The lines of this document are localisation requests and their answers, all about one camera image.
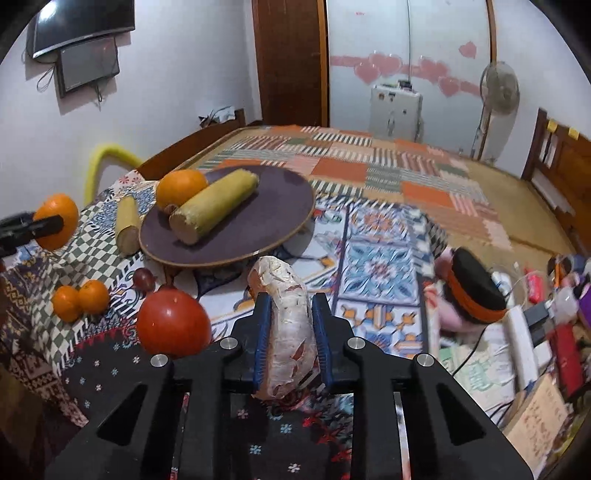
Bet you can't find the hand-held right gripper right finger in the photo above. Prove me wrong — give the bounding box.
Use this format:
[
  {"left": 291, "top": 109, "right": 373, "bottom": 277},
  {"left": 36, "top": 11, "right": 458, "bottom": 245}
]
[{"left": 310, "top": 292, "right": 536, "bottom": 480}]

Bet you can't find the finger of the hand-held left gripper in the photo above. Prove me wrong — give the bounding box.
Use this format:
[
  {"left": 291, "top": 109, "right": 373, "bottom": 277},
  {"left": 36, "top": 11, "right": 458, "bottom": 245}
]
[{"left": 0, "top": 211, "right": 64, "bottom": 254}]

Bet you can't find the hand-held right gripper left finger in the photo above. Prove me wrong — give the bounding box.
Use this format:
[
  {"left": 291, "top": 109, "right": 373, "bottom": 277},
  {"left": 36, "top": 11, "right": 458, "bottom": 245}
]
[{"left": 44, "top": 292, "right": 273, "bottom": 480}]

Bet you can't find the large orange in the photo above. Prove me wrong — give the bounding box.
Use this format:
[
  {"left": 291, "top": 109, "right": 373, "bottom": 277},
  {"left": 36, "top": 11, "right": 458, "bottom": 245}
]
[
  {"left": 156, "top": 169, "right": 209, "bottom": 212},
  {"left": 34, "top": 194, "right": 80, "bottom": 252}
]

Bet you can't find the pale peeling sweet potato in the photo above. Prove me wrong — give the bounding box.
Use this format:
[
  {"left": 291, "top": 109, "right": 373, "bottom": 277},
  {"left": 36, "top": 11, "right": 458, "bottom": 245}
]
[{"left": 248, "top": 256, "right": 319, "bottom": 400}]

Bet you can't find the dark purple round tray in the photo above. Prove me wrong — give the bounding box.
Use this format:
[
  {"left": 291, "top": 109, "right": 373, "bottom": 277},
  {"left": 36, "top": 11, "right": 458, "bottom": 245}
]
[{"left": 139, "top": 165, "right": 317, "bottom": 268}]

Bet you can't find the small tangerine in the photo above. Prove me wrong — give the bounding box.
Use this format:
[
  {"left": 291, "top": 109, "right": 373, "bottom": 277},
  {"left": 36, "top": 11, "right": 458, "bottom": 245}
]
[
  {"left": 78, "top": 280, "right": 110, "bottom": 315},
  {"left": 52, "top": 286, "right": 84, "bottom": 323}
]

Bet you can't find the short yellow corn cob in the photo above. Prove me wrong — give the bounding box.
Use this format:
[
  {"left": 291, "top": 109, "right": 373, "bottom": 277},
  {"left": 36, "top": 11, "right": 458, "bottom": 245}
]
[{"left": 115, "top": 195, "right": 143, "bottom": 257}]

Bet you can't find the yellow foam tube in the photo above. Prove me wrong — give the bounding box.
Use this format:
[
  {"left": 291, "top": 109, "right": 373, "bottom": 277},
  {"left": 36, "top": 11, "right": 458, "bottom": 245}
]
[{"left": 84, "top": 144, "right": 144, "bottom": 206}]

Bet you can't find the red tomato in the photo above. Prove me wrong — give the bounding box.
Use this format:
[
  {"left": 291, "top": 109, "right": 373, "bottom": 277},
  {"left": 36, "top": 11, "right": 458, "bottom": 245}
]
[{"left": 136, "top": 285, "right": 212, "bottom": 358}]

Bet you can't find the long yellow corn cob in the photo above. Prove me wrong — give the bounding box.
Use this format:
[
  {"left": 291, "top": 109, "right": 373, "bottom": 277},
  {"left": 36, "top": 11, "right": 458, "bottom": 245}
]
[{"left": 169, "top": 169, "right": 259, "bottom": 245}]

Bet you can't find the black and orange hat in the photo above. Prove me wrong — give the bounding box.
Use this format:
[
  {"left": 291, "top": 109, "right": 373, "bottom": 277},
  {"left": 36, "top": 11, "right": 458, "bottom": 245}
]
[{"left": 445, "top": 247, "right": 509, "bottom": 324}]

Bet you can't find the orange patchwork blanket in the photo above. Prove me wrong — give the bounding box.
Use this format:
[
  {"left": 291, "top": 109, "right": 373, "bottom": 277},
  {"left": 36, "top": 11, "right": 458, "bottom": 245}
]
[{"left": 191, "top": 124, "right": 513, "bottom": 252}]

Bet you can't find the white power strip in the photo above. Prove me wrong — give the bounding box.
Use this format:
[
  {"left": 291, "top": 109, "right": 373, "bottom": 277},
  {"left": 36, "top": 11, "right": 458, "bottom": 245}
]
[{"left": 503, "top": 307, "right": 541, "bottom": 384}]

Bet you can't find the cardboard box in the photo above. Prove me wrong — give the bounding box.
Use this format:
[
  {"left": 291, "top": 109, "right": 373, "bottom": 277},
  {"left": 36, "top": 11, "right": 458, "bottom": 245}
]
[{"left": 503, "top": 374, "right": 573, "bottom": 476}]

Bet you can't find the white appliance box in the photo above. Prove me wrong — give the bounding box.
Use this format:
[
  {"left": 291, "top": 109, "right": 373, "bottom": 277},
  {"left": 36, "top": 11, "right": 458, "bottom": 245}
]
[{"left": 369, "top": 83, "right": 424, "bottom": 141}]

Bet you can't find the red box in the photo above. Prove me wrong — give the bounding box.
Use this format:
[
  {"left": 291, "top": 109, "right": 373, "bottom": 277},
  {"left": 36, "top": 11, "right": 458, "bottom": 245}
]
[{"left": 556, "top": 323, "right": 587, "bottom": 398}]

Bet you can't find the brown wooden door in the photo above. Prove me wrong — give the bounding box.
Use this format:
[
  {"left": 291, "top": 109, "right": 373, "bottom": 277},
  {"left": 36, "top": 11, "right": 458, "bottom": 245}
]
[{"left": 252, "top": 0, "right": 329, "bottom": 127}]

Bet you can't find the wooden chair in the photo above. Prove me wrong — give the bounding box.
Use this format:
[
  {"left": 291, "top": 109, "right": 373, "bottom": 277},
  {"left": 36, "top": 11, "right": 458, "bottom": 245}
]
[{"left": 522, "top": 108, "right": 591, "bottom": 254}]

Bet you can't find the standing fan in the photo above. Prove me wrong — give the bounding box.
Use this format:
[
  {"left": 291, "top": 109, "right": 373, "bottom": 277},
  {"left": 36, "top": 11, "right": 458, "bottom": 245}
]
[{"left": 473, "top": 62, "right": 520, "bottom": 162}]

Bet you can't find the wooden bed frame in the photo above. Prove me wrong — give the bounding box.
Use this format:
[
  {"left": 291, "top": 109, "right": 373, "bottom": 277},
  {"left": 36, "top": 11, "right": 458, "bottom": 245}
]
[{"left": 136, "top": 108, "right": 264, "bottom": 181}]

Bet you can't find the small wall monitor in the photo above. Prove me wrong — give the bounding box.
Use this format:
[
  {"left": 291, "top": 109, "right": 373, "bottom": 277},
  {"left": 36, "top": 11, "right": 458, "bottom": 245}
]
[{"left": 55, "top": 37, "right": 121, "bottom": 99}]

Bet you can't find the wall television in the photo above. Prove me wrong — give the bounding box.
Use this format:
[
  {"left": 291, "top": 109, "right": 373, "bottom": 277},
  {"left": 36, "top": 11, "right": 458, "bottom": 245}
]
[{"left": 25, "top": 0, "right": 136, "bottom": 59}]

